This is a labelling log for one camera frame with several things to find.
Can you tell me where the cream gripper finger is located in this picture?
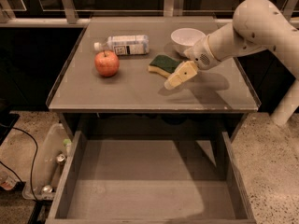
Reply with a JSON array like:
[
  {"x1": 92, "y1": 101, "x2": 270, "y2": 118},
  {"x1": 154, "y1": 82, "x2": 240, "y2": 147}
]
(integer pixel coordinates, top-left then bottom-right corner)
[{"x1": 164, "y1": 61, "x2": 198, "y2": 90}]

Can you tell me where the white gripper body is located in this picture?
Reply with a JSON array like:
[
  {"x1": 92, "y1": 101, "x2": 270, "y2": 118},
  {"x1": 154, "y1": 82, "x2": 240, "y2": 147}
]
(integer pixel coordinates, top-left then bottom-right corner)
[{"x1": 184, "y1": 35, "x2": 221, "y2": 70}]

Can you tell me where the green and yellow sponge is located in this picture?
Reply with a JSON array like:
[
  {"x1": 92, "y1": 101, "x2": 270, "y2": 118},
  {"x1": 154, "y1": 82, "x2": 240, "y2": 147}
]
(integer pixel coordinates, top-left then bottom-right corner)
[{"x1": 148, "y1": 55, "x2": 180, "y2": 77}]

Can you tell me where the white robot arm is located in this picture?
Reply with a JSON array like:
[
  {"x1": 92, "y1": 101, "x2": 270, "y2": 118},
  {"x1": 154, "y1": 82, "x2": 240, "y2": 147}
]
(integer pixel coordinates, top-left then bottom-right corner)
[{"x1": 164, "y1": 0, "x2": 299, "y2": 90}]

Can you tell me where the open grey top drawer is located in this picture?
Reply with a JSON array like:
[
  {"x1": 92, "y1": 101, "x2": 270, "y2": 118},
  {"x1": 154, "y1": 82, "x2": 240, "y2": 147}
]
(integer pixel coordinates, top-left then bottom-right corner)
[{"x1": 46, "y1": 132, "x2": 256, "y2": 224}]

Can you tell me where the white ceramic bowl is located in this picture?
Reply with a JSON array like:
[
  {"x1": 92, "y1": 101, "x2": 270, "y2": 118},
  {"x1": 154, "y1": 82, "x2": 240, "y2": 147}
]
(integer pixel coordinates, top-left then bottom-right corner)
[{"x1": 171, "y1": 28, "x2": 206, "y2": 57}]

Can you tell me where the clear plastic water bottle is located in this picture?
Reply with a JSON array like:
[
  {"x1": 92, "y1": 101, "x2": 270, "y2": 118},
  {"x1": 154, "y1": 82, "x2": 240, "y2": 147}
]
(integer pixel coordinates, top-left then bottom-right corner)
[{"x1": 93, "y1": 35, "x2": 150, "y2": 55}]

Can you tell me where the grey cabinet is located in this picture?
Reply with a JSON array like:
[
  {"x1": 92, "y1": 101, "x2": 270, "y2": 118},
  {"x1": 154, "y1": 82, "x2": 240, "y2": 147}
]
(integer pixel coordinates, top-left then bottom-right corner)
[{"x1": 46, "y1": 15, "x2": 262, "y2": 142}]

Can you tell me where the red apple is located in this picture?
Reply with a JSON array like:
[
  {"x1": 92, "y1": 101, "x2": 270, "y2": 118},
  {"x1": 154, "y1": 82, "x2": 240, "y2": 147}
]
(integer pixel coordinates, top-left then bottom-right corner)
[{"x1": 94, "y1": 50, "x2": 120, "y2": 77}]

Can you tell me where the green capped bottle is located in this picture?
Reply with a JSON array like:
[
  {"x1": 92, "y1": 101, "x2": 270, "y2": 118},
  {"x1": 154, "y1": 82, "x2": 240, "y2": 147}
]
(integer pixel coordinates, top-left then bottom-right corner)
[{"x1": 64, "y1": 139, "x2": 72, "y2": 155}]

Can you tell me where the clear plastic storage bin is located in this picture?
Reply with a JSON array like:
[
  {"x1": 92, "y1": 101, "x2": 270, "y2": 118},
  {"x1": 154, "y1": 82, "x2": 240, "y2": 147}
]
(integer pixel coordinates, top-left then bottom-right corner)
[{"x1": 22, "y1": 123, "x2": 69, "y2": 201}]

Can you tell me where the silver can upper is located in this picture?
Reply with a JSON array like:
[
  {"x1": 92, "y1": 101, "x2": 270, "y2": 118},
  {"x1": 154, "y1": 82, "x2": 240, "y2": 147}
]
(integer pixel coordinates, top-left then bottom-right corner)
[{"x1": 56, "y1": 153, "x2": 66, "y2": 165}]

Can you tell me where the silver can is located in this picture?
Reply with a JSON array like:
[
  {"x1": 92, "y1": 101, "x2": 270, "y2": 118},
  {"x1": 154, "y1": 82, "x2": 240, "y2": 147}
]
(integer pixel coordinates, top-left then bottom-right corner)
[
  {"x1": 56, "y1": 153, "x2": 66, "y2": 165},
  {"x1": 42, "y1": 185, "x2": 53, "y2": 193}
]

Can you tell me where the silver can lower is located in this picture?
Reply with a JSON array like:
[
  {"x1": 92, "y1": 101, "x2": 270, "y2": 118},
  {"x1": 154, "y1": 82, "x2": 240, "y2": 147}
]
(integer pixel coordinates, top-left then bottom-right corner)
[{"x1": 42, "y1": 185, "x2": 53, "y2": 193}]

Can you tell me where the metal railing frame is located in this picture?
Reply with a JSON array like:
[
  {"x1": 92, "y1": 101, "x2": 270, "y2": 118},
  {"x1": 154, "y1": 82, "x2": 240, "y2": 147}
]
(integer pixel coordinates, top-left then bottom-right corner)
[{"x1": 0, "y1": 0, "x2": 299, "y2": 27}]

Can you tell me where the black cable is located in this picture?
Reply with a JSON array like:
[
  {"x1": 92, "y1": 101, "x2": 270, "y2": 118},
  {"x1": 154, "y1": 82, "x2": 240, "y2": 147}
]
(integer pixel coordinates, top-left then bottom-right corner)
[{"x1": 0, "y1": 122, "x2": 40, "y2": 202}]

